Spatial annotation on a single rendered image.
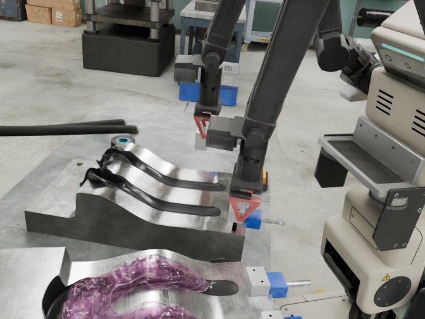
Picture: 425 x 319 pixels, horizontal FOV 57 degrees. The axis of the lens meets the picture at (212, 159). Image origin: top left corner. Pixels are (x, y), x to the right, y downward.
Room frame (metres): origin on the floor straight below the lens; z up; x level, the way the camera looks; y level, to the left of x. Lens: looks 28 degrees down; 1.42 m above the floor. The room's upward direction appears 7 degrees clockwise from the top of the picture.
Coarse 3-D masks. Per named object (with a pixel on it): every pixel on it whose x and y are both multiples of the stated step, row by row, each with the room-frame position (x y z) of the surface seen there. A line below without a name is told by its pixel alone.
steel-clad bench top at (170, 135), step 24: (96, 120) 1.38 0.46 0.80; (144, 120) 1.43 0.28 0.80; (168, 120) 1.46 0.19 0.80; (192, 120) 1.49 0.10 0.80; (72, 144) 1.16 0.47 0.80; (96, 144) 1.18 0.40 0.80; (144, 144) 1.22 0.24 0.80; (168, 144) 1.25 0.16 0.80; (192, 144) 1.27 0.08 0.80; (48, 168) 0.99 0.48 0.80; (192, 168) 1.10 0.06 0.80; (216, 168) 1.11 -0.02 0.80; (264, 168) 1.15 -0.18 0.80; (24, 192) 0.86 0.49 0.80; (264, 192) 1.00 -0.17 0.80; (0, 216) 0.75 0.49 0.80; (24, 216) 0.76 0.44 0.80; (264, 216) 0.88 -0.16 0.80; (0, 240) 0.67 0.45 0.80; (24, 240) 0.68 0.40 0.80; (48, 240) 0.69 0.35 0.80; (72, 240) 0.70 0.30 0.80; (264, 240) 0.78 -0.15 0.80; (264, 264) 0.69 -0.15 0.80
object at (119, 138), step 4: (116, 136) 1.19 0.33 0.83; (120, 136) 1.20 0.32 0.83; (124, 136) 1.20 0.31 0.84; (128, 136) 1.20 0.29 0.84; (112, 140) 1.16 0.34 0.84; (116, 140) 1.16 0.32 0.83; (120, 140) 1.18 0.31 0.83; (124, 140) 1.18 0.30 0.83; (128, 140) 1.18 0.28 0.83; (132, 140) 1.18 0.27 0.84; (112, 144) 1.14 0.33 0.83
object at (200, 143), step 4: (204, 128) 1.05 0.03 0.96; (196, 132) 1.02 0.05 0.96; (204, 132) 1.03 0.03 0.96; (196, 136) 1.02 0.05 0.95; (200, 136) 1.02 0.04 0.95; (196, 140) 1.02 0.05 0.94; (200, 140) 1.02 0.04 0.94; (204, 140) 1.02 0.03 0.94; (196, 144) 1.02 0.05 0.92; (200, 144) 1.02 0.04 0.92; (204, 144) 1.02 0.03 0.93; (196, 148) 1.02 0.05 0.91; (200, 148) 1.02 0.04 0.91; (204, 148) 1.02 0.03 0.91
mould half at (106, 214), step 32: (160, 160) 0.94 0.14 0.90; (64, 192) 0.80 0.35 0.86; (96, 192) 0.70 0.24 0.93; (160, 192) 0.81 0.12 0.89; (192, 192) 0.83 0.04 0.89; (224, 192) 0.84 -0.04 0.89; (32, 224) 0.71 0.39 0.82; (64, 224) 0.70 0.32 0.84; (96, 224) 0.70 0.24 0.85; (128, 224) 0.69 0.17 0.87; (160, 224) 0.69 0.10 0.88; (192, 224) 0.70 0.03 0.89; (224, 224) 0.71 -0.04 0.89; (192, 256) 0.68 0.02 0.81; (224, 256) 0.68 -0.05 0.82
